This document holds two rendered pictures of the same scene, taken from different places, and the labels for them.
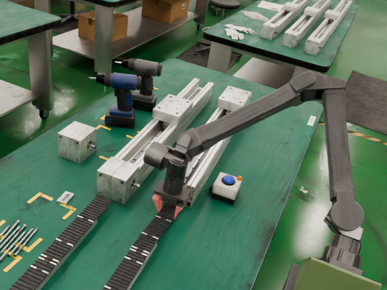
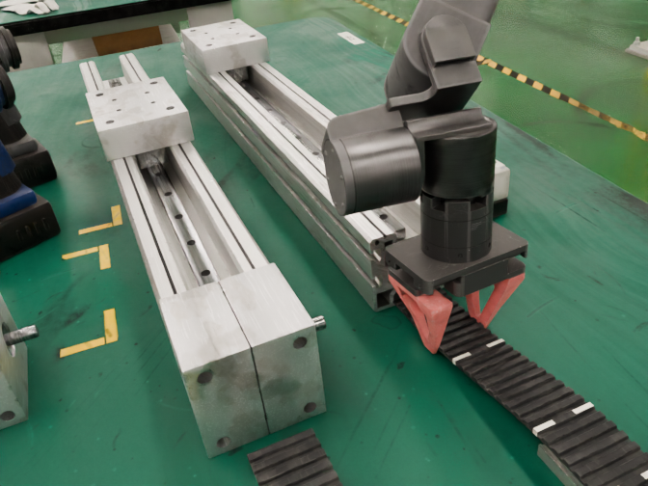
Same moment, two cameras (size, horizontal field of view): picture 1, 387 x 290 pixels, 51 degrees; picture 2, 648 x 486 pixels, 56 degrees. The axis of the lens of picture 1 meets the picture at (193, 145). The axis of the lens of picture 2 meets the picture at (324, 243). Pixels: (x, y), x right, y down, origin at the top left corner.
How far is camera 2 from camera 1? 0.90 m
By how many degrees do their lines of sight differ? 29
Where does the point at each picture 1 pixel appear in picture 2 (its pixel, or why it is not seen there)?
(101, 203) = (299, 469)
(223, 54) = (38, 60)
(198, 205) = not seen: hidden behind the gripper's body
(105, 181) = (230, 388)
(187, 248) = (628, 367)
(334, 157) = not seen: outside the picture
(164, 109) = (129, 117)
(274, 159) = not seen: hidden behind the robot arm
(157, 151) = (377, 139)
